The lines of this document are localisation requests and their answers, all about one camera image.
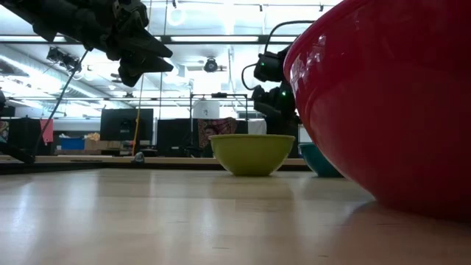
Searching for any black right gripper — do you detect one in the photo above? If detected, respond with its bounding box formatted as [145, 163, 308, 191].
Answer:
[251, 82, 302, 125]

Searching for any teal bowl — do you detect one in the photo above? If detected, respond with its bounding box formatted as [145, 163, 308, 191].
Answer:
[297, 142, 344, 179]

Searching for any black ceiling camera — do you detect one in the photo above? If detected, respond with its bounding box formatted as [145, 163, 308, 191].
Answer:
[203, 57, 219, 74]

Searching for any black slanted support rod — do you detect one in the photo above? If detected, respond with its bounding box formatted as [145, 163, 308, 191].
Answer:
[32, 49, 90, 159]

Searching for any red patterned cloth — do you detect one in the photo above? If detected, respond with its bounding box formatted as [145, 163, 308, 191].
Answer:
[196, 116, 238, 149]

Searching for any brown cardboard box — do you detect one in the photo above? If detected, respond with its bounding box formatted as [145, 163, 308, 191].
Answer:
[84, 138, 123, 151]

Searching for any yellow-green bowl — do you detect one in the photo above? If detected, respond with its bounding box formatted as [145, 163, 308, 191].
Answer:
[208, 133, 297, 177]

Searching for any black metal frame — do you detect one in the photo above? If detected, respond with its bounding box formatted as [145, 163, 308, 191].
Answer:
[188, 92, 249, 148]

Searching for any black computer monitor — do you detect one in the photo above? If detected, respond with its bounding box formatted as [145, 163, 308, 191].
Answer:
[156, 118, 193, 158]
[99, 107, 155, 143]

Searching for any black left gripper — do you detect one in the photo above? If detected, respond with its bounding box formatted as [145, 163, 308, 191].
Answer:
[83, 0, 174, 88]

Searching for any large red bowl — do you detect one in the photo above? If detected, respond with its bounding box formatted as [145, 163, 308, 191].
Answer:
[283, 0, 471, 222]

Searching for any white cylindrical container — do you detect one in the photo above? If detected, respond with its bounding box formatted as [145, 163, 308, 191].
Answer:
[192, 99, 221, 120]

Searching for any yellow pole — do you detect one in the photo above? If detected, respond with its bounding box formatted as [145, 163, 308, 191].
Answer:
[131, 73, 146, 156]

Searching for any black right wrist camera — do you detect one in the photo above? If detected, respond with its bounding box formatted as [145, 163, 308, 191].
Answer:
[252, 45, 292, 83]

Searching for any blue storage bin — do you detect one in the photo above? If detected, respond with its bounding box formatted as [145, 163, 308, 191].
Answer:
[60, 137, 86, 151]

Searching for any person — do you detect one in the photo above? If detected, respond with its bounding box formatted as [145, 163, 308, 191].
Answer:
[203, 124, 219, 158]

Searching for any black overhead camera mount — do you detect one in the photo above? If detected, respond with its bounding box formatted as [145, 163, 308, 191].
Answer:
[46, 46, 82, 74]

